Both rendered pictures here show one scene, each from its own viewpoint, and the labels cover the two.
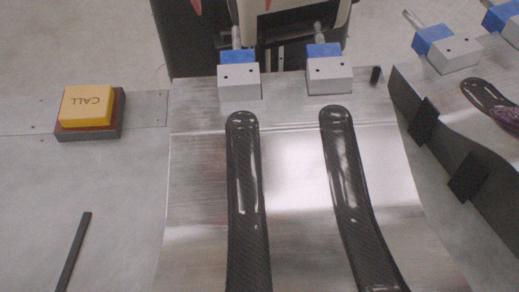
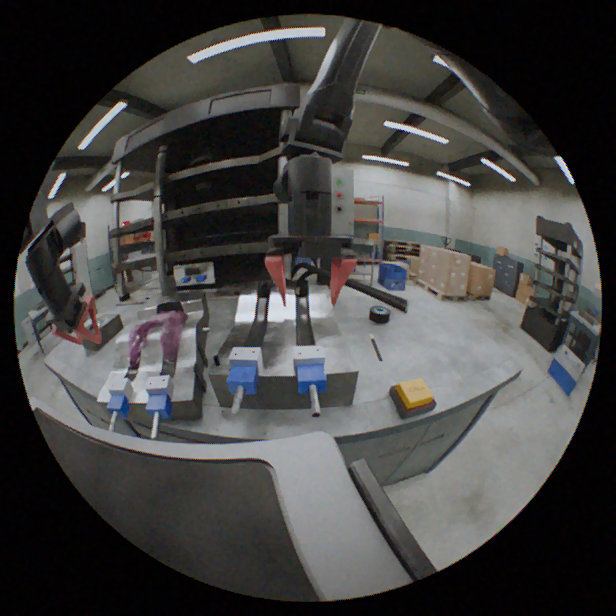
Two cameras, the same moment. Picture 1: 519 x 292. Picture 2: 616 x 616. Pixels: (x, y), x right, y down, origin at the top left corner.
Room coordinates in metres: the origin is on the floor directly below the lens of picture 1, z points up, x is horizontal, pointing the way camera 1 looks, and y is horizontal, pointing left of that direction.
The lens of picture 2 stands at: (0.69, 0.01, 1.11)
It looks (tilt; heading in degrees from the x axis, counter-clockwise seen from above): 22 degrees down; 177
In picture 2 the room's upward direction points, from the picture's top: straight up
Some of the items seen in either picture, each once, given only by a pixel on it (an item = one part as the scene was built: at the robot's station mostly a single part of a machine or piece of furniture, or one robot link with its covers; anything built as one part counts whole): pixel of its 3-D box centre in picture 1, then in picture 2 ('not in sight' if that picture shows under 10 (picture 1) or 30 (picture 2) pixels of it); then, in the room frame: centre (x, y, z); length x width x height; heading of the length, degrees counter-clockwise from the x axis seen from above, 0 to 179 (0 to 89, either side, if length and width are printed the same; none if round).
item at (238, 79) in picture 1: (238, 62); (311, 382); (0.45, 0.02, 0.89); 0.13 x 0.05 x 0.05; 2
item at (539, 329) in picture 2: not in sight; (559, 284); (-0.40, 4.60, 1.03); 1.54 x 0.94 x 2.06; 84
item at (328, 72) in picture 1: (322, 56); (242, 383); (0.46, -0.09, 0.89); 0.13 x 0.05 x 0.05; 1
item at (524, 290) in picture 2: not in sight; (528, 290); (-2.02, 6.39, 0.42); 0.86 x 0.33 x 0.83; 174
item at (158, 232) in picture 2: not in sight; (159, 245); (-0.33, -0.81, 1.10); 0.05 x 0.05 x 1.30
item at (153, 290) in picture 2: not in sight; (208, 282); (-0.68, -0.65, 0.76); 1.30 x 0.84 x 0.07; 92
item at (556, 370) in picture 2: not in sight; (564, 373); (0.56, 3.23, 0.11); 0.61 x 0.41 x 0.22; 174
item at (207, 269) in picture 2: not in sight; (209, 269); (-0.60, -0.60, 0.87); 0.50 x 0.27 x 0.17; 2
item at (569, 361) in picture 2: not in sight; (570, 361); (0.56, 3.22, 0.28); 0.61 x 0.41 x 0.15; 174
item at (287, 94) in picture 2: not in sight; (207, 153); (-0.71, -0.65, 1.75); 1.30 x 0.89 x 0.62; 92
